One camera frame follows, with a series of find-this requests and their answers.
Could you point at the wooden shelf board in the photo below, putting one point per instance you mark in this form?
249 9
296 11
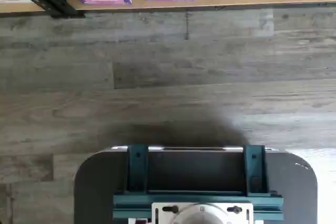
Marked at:
183 3

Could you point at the teal metal frame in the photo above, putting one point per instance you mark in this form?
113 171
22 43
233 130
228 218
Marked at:
136 166

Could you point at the dark grey mobile base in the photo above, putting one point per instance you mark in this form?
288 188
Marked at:
99 182

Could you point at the white mounting plate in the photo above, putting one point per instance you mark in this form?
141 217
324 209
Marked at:
162 216

